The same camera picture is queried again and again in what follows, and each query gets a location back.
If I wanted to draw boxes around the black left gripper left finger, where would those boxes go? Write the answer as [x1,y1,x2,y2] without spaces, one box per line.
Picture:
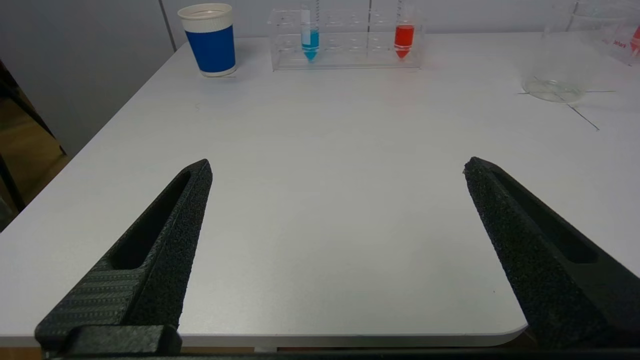
[35,159,214,355]

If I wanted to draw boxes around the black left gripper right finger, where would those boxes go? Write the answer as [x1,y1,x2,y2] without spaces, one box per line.
[463,156,640,350]

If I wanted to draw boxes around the clear glass beaker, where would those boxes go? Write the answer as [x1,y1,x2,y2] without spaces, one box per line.
[520,0,626,104]

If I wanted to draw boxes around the clear acrylic test tube rack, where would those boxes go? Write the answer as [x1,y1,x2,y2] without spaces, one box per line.
[602,19,640,67]
[267,7,424,71]

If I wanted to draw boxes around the test tube with blue liquid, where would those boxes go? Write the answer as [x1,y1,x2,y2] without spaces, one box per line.
[300,0,321,63]

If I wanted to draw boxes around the blue white paper cup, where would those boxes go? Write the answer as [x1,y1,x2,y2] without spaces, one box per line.
[177,3,237,78]

